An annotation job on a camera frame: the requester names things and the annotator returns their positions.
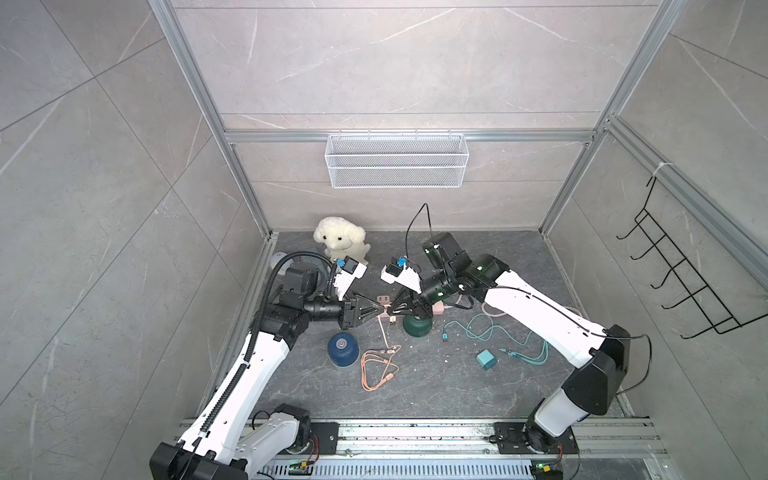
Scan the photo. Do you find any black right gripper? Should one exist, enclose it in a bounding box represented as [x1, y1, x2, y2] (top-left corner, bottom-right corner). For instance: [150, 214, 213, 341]
[385, 271, 454, 321]

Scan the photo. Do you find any pink power strip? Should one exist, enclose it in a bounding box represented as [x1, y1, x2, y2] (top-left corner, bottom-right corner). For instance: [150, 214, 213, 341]
[371, 292, 586, 319]

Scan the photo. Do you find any pink USB cable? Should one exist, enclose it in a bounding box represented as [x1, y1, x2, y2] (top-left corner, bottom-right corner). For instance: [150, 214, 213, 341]
[358, 302, 403, 394]

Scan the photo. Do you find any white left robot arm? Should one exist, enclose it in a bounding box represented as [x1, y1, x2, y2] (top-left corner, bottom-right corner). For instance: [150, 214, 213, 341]
[149, 251, 383, 479]

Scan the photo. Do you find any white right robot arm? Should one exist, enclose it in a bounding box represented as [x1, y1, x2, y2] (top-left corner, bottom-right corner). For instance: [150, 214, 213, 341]
[381, 232, 635, 454]

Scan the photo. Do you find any white plush dog toy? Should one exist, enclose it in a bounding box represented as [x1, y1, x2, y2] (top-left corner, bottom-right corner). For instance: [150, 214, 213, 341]
[313, 217, 371, 264]

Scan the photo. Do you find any teal USB charger adapter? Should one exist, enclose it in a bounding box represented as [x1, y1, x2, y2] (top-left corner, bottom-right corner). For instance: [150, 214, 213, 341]
[476, 350, 497, 370]

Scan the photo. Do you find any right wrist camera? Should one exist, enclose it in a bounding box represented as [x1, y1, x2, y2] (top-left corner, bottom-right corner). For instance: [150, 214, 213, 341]
[380, 257, 422, 294]

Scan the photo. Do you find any teal USB cable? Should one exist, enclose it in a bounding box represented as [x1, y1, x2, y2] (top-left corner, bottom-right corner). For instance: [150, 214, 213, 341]
[441, 313, 550, 366]

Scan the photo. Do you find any metal base rail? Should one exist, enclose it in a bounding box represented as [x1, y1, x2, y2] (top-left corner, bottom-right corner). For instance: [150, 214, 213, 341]
[255, 417, 674, 479]

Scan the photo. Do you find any white wire mesh basket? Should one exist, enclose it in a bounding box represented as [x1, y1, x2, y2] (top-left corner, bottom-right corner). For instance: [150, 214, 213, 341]
[324, 133, 469, 189]

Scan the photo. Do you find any black wall hook rack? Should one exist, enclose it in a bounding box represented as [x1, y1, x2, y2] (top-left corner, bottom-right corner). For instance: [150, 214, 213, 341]
[616, 177, 767, 340]

